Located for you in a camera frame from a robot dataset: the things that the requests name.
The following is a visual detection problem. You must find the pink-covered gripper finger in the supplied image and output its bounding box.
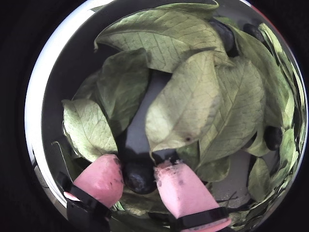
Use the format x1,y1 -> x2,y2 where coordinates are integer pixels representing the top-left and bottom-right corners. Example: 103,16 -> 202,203
56,154 -> 125,232
153,159 -> 230,232

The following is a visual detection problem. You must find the small dark blueberry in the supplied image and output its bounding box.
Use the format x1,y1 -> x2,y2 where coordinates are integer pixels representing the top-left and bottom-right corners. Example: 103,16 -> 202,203
122,161 -> 157,195

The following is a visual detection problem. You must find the grey round bowl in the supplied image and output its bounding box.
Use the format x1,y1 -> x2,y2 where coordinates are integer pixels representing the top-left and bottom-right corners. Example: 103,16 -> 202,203
24,0 -> 309,232

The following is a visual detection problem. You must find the large dark blueberry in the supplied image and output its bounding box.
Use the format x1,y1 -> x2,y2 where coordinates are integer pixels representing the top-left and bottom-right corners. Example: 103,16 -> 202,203
209,18 -> 237,58

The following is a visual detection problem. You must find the small curled green leaf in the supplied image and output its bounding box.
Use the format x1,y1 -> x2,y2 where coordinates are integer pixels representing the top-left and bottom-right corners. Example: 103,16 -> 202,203
248,157 -> 271,203

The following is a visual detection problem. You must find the yellowish green leaf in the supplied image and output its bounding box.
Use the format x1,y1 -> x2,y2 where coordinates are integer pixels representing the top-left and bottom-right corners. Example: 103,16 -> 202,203
144,51 -> 223,157

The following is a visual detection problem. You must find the long veined green leaf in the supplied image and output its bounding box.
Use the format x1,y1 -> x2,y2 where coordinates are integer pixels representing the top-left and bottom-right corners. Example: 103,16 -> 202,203
199,57 -> 267,168

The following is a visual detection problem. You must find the darker green leaf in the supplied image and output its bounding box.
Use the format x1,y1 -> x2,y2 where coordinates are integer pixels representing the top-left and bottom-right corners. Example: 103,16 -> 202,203
96,47 -> 151,136

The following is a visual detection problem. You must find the dark green wide leaf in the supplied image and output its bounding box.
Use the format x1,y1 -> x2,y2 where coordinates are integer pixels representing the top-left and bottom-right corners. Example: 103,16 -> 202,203
230,25 -> 292,128

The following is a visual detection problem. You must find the broad pale green leaf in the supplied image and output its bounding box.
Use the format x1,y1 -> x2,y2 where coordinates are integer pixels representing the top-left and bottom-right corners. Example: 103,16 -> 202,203
93,9 -> 227,73

